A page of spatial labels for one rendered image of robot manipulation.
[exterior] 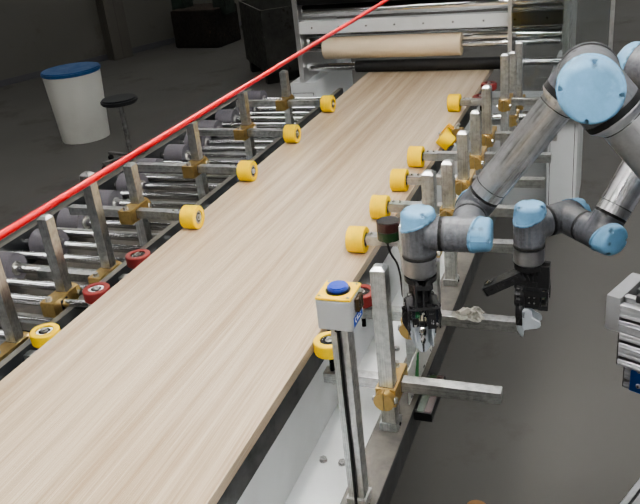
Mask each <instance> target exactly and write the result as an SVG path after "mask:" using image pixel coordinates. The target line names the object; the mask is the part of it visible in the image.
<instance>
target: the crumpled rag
mask: <svg viewBox="0 0 640 504"><path fill-rule="evenodd" d="M483 313H484V311H483V310H482V309H481V308H480V307H476V306H473V307H472V308H468V307H467V308H465V307H462V308H461V309H460V310H457V311H453V312H452V314H451V316H453V317H454V318H457V319H459V320H470V321H472V322H481V321H482V320H484V319H485V317H484V316H482V315H481V314H483Z"/></svg>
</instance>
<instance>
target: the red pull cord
mask: <svg viewBox="0 0 640 504"><path fill-rule="evenodd" d="M388 1H389V0H383V1H381V2H380V3H378V4H376V5H375V6H373V7H371V8H370V9H368V10H366V11H365V12H363V13H361V14H360V15H358V16H356V17H355V18H353V19H351V20H350V21H348V22H346V23H345V24H343V25H341V26H340V27H338V28H336V29H335V30H333V31H331V32H330V33H328V34H326V35H325V36H323V37H321V38H320V39H318V40H316V41H315V42H313V43H311V44H310V45H308V46H306V47H305V48H303V49H301V50H300V51H298V52H296V53H295V54H293V55H291V56H290V57H288V58H286V59H285V60H283V61H281V62H280V63H278V64H276V65H275V66H273V67H271V68H270V69H268V70H266V71H265V72H263V73H261V74H260V75H258V76H256V77H255V78H253V79H251V80H250V81H248V82H246V83H245V84H243V85H242V86H240V87H238V88H237V89H235V90H233V91H232V92H230V93H228V94H227V95H225V96H223V97H222V98H220V99H218V100H217V101H215V102H213V103H212V104H210V105H208V106H207V107H205V108H203V109H202V110H200V111H198V112H197V113H195V114H193V115H192V116H190V117H188V118H187V119H185V120H183V121H182V122H180V123H178V124H177V125H175V126H173V127H172V128H170V129H168V130H167V131H165V132H163V133H162V134H160V135H158V136H157V137H155V138H153V139H152V140H150V141H148V142H147V143H145V144H143V145H142V146H140V147H138V148H137V149H135V150H133V151H132V152H130V153H128V154H127V155H125V156H123V157H122V158H120V159H118V160H117V161H115V162H113V163H112V164H110V165H108V166H107V167H105V168H103V169H102V170H100V171H98V172H97V173H95V174H93V175H92V176H90V177H88V178H87V179H85V180H84V181H82V182H80V183H79V184H77V185H75V186H74V187H72V188H70V189H69V190H67V191H65V192H64V193H62V194H60V195H59V196H57V197H55V198H54V199H52V200H50V201H49V202H47V203H45V204H44V205H42V206H40V207H39V208H37V209H35V210H34V211H32V212H30V213H29V214H27V215H25V216H24V217H22V218H20V219H19V220H17V221H15V222H14V223H12V224H10V225H9V226H7V227H5V228H4V229H2V230H0V241H1V240H2V239H4V238H5V237H7V236H9V235H10V234H12V233H13V232H15V231H17V230H18V229H20V228H22V227H23V226H25V225H26V224H28V223H30V222H31V221H33V220H35V219H36V218H38V217H39V216H41V215H43V214H44V213H46V212H47V211H49V210H51V209H52V208H54V207H56V206H57V205H59V204H60V203H62V202H64V201H65V200H67V199H69V198H70V197H72V196H73V195H75V194H77V193H78V192H80V191H82V190H83V189H85V188H86V187H88V186H90V185H91V184H93V183H94V182H96V181H98V180H99V179H101V178H103V177H104V176H106V175H107V174H109V173H111V172H112V171H114V170H116V169H117V168H119V167H120V166H122V165H124V164H125V163H127V162H129V161H130V160H132V159H133V158H135V157H137V156H138V155H140V154H141V153H143V152H145V151H146V150H148V149H150V148H151V147H153V146H154V145H156V144H158V143H159V142H161V141H163V140H164V139H166V138H167V137H169V136H171V135H172V134H174V133H175V132H177V131H179V130H180V129H182V128H184V127H185V126H187V125H188V124H190V123H192V122H193V121H195V120H197V119H198V118H200V117H201V116H203V115H205V114H206V113H208V112H210V111H211V110H213V109H214V108H216V107H218V106H219V105H221V104H222V103H224V102H226V101H227V100H229V99H231V98H232V97H234V96H235V95H237V94H239V93H240V92H242V91H244V90H245V89H247V88H248V87H250V86H252V85H253V84H255V83H256V82H258V81H260V80H261V79H263V78H265V77H266V76H268V75H269V74H271V73H273V72H274V71H276V70H278V69H279V68H281V67H282V66H284V65H286V64H287V63H289V62H291V61H292V60H294V59H295V58H297V57H299V56H300V55H302V54H303V53H305V52H307V51H308V50H310V49H312V48H313V47H315V46H316V45H318V44H320V43H321V42H323V41H325V40H326V39H328V38H329V37H331V36H333V35H334V34H336V33H338V32H339V31H341V30H342V29H344V28H346V27H347V26H349V25H350V24H352V23H354V22H355V21H357V20H359V19H360V18H362V17H363V16H365V15H367V14H368V13H370V12H372V11H373V10H375V9H376V8H378V7H380V6H381V5H383V4H384V3H386V2H388Z"/></svg>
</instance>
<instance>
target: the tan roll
mask: <svg viewBox="0 0 640 504"><path fill-rule="evenodd" d="M481 46H508V39H487V40H462V32H450V33H423V34H397V35H371V36H345V37H329V38H328V39H326V40H325V41H323V42H322V45H316V46H315V47H313V48H312V49H310V50H308V51H307V52H322V55H323V57H324V59H350V58H386V57H421V56H457V55H462V54H463V48H464V47H481Z"/></svg>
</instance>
